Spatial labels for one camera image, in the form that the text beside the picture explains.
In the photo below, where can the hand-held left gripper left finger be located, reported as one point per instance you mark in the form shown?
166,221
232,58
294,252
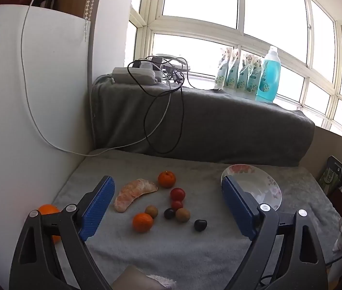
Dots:
97,208

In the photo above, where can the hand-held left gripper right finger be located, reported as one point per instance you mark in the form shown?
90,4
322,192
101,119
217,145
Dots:
238,208

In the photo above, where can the white floral plate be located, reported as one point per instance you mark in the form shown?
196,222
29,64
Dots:
261,187

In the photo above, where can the dark purple grape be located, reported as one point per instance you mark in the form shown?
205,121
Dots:
169,213
200,225

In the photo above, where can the small mandarin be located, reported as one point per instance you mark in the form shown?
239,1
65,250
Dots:
142,222

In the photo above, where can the brown longan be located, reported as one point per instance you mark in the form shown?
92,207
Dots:
151,211
183,215

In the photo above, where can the red cherry tomato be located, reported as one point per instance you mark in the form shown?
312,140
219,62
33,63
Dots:
177,204
178,194

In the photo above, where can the green packet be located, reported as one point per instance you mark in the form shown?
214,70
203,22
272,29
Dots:
327,179

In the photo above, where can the peeled pomelo segment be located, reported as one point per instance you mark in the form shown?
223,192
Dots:
130,195

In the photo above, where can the large orange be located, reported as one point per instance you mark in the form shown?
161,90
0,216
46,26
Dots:
48,217

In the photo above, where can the light grey fleece mat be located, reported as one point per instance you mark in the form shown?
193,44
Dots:
174,247

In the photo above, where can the mandarin with green stem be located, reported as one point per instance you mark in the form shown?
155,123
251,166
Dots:
167,179

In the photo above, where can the brown cloth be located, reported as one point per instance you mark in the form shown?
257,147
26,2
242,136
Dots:
131,278

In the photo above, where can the dark grey blanket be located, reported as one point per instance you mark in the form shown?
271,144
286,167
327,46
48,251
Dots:
219,127

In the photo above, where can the pink fluffy cloth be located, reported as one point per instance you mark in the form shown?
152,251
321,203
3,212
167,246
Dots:
163,281

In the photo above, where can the blue detergent bottle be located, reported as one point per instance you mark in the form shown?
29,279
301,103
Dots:
268,77

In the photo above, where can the white power strip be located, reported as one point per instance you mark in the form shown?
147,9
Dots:
131,77

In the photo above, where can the white panel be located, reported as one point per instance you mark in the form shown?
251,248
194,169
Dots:
8,96

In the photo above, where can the white power adapter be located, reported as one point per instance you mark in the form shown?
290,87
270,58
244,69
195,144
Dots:
151,65

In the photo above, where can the dark object on shelf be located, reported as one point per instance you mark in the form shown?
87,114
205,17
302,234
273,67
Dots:
49,0

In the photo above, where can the white window frame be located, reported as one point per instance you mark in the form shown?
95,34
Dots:
195,24

